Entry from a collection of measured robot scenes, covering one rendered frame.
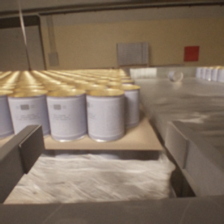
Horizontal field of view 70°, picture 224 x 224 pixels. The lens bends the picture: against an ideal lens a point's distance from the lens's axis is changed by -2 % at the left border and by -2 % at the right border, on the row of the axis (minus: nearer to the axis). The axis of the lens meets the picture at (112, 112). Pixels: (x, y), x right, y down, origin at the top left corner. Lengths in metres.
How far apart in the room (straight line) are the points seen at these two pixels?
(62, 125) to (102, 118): 0.07
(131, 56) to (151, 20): 2.75
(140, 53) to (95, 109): 7.52
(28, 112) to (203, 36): 10.34
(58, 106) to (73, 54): 9.41
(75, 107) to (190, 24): 10.06
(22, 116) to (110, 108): 0.14
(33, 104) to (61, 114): 0.05
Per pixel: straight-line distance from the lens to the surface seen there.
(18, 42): 10.89
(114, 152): 0.29
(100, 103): 0.25
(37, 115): 0.30
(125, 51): 7.72
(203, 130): 0.37
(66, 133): 0.28
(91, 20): 9.69
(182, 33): 10.05
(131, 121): 0.33
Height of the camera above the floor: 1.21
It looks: 17 degrees down
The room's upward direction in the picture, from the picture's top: 3 degrees counter-clockwise
